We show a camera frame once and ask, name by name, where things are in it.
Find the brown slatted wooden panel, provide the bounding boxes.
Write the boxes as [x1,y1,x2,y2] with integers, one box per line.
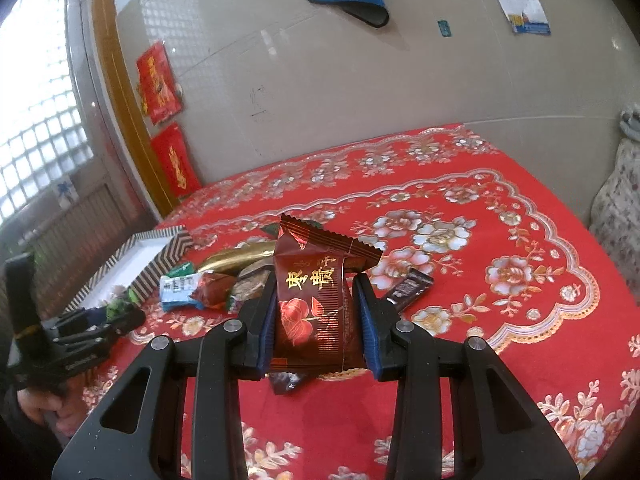
[0,182,156,311]

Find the gold snack packet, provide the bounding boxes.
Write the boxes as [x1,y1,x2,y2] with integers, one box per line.
[196,241,278,277]

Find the glass block window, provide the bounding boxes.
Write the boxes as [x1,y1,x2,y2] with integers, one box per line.
[0,0,93,226]

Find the dark brown snack packet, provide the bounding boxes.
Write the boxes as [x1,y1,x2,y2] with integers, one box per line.
[267,371,306,396]

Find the brown cake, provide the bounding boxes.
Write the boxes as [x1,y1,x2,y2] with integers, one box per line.
[227,262,276,311]

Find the white tray with striped rim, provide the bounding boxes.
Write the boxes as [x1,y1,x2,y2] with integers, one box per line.
[65,226,193,313]

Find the red gold bag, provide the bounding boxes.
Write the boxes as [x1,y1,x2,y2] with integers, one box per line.
[136,42,183,126]
[150,122,203,198]

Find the red floral tablecloth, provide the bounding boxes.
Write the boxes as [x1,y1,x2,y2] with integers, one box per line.
[82,122,640,480]

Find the black snack packet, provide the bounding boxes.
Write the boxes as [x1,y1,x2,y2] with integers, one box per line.
[385,267,433,308]

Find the grey cloth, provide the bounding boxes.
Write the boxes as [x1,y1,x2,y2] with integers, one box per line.
[619,105,640,141]

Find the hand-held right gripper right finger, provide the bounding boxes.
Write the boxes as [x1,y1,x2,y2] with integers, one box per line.
[352,274,583,480]

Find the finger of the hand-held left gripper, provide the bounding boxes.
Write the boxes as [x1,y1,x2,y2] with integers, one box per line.
[42,306,111,336]
[52,309,147,356]

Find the person's left hand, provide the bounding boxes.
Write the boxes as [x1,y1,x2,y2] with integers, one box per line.
[20,384,96,441]

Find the wooden door frame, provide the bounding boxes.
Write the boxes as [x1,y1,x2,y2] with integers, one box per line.
[90,0,176,216]

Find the small red snack packet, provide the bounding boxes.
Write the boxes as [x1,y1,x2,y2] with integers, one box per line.
[192,272,236,308]

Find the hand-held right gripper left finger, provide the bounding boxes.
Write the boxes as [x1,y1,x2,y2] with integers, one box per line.
[52,274,278,480]

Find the floral cushion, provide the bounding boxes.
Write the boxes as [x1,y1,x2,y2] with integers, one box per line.
[590,137,640,306]

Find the dark red snack packet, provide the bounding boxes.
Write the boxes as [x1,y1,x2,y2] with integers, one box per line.
[267,213,383,376]

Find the white blue snack packet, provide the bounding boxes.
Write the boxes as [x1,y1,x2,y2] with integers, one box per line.
[159,261,206,311]

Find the red gold bag upper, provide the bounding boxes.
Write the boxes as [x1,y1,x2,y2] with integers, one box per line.
[136,42,183,126]

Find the red gold bag lower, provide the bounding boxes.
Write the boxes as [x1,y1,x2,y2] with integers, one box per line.
[150,122,203,198]

